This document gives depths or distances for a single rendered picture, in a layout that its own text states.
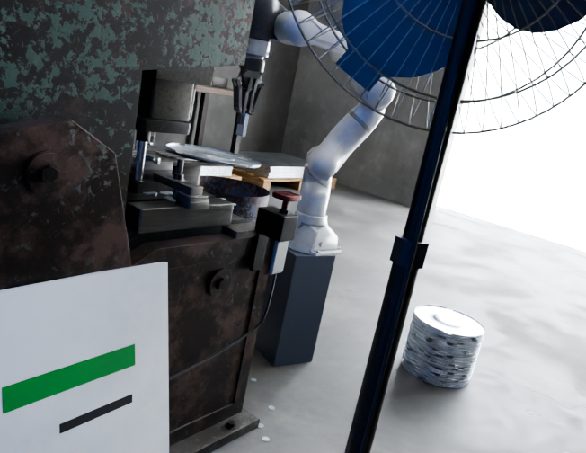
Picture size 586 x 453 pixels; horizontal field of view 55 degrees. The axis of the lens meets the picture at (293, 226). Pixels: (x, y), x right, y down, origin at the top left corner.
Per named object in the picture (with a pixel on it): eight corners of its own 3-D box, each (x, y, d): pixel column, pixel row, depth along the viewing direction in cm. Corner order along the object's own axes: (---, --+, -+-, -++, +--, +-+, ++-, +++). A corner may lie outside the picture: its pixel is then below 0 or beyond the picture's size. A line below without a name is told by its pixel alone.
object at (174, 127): (144, 128, 159) (146, 109, 158) (190, 144, 147) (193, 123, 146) (93, 125, 146) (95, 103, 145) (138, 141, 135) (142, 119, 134)
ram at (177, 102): (167, 112, 160) (182, 4, 153) (201, 122, 152) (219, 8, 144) (114, 107, 147) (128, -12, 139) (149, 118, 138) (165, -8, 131)
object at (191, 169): (200, 191, 179) (207, 150, 176) (231, 204, 171) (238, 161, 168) (135, 194, 160) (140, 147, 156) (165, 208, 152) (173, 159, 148)
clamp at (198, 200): (165, 190, 148) (171, 152, 145) (208, 208, 138) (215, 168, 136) (147, 190, 143) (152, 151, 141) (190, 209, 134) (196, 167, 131)
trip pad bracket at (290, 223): (260, 267, 160) (272, 201, 155) (286, 279, 155) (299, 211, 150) (245, 270, 155) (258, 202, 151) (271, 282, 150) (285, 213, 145)
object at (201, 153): (279, 170, 173) (279, 167, 173) (214, 165, 150) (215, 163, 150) (213, 148, 189) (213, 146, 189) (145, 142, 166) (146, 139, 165)
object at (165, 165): (137, 164, 158) (139, 149, 157) (171, 178, 149) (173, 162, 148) (110, 164, 151) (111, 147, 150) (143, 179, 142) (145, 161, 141)
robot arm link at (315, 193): (323, 207, 223) (335, 146, 216) (326, 218, 205) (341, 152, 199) (296, 201, 222) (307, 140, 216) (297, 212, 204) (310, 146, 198)
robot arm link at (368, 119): (359, 126, 209) (394, 90, 206) (382, 145, 197) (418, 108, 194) (330, 94, 197) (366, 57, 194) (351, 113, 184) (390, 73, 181)
